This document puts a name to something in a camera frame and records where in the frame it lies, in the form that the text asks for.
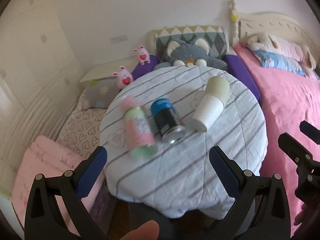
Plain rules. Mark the wall socket plate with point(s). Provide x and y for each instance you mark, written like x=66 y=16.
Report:
x=119 y=39

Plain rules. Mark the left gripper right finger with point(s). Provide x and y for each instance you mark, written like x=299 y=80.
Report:
x=261 y=208

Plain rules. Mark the pink bunny plush far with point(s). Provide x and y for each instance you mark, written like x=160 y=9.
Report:
x=143 y=55

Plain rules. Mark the diamond pattern cushion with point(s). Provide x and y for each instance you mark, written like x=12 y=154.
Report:
x=215 y=35

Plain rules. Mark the right hand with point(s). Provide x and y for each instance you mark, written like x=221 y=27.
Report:
x=308 y=216

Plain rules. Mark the left hand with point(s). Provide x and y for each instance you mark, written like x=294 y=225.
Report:
x=147 y=231

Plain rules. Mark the dark trouser leg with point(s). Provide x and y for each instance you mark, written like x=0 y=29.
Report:
x=140 y=213

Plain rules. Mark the grey dotted pillow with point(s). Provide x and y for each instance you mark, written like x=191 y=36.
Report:
x=100 y=93

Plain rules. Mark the purple cushion left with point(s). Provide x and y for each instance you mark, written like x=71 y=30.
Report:
x=140 y=70

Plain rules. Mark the white dog plush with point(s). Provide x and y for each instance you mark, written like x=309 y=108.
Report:
x=273 y=44

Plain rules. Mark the pale green plastic cup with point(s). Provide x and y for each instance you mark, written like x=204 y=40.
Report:
x=219 y=87

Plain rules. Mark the blue black drink can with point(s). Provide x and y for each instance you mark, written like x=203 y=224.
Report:
x=167 y=120

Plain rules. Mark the pink green cylinder bottle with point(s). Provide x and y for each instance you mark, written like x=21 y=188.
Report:
x=138 y=134

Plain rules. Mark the pink bed blanket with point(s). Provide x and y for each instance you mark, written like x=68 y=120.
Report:
x=287 y=99

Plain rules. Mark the pink bunny plush near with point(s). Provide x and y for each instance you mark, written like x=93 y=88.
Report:
x=124 y=77

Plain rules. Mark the heart pattern sheet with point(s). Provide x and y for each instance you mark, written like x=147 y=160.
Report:
x=81 y=132

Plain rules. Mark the yellow star ornament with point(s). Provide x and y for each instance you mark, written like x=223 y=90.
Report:
x=234 y=18

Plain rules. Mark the striped white quilt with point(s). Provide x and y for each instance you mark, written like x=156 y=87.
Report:
x=180 y=178

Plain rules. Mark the cream wardrobe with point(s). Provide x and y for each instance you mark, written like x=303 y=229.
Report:
x=39 y=81

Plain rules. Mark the pink folded blanket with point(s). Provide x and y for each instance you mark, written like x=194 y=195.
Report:
x=52 y=160

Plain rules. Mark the blue cartoon pillow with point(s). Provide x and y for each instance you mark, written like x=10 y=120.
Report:
x=272 y=60

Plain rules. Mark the white nightstand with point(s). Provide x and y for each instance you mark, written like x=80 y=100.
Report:
x=106 y=70

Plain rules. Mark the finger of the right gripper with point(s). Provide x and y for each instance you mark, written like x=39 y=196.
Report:
x=310 y=131
x=297 y=152

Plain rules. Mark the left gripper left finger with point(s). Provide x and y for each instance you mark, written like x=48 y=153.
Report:
x=43 y=218

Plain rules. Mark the pink bunny plush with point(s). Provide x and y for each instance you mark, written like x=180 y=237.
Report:
x=124 y=77
x=143 y=55

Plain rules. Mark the white paper cup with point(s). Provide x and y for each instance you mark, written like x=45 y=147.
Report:
x=207 y=112

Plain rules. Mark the purple fuzzy blanket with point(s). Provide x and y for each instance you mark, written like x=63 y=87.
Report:
x=103 y=207

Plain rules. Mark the grey cat plush pillow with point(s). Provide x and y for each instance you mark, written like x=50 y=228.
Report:
x=196 y=53

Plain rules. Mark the cream bed headboard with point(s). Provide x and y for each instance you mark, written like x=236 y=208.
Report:
x=274 y=23

